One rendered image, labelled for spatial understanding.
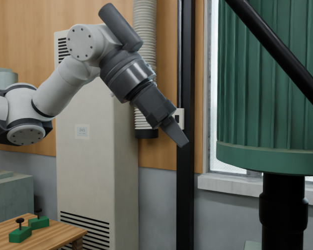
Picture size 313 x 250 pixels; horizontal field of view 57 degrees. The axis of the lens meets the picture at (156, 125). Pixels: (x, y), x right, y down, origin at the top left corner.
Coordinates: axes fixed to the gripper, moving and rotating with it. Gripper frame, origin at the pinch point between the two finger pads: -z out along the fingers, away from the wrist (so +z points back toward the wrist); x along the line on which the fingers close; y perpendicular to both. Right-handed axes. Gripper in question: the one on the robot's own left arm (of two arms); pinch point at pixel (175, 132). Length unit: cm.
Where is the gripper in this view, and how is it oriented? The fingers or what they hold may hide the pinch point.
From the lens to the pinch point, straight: 56.0
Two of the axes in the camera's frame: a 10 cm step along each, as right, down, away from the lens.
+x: 0.0, -0.5, -10.0
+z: -6.4, -7.7, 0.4
